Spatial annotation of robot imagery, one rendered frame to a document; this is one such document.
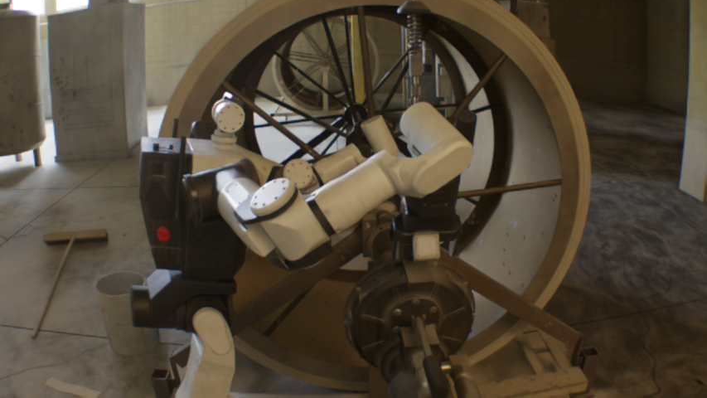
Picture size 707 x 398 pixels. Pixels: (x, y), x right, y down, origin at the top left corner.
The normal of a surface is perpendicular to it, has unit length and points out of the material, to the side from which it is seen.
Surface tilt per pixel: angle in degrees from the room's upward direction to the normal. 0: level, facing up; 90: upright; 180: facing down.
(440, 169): 113
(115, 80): 90
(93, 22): 90
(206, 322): 90
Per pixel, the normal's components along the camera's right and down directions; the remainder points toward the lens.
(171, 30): 0.05, 0.26
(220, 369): 0.19, 0.60
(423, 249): 0.04, -0.33
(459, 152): 0.44, 0.58
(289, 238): -0.36, 0.64
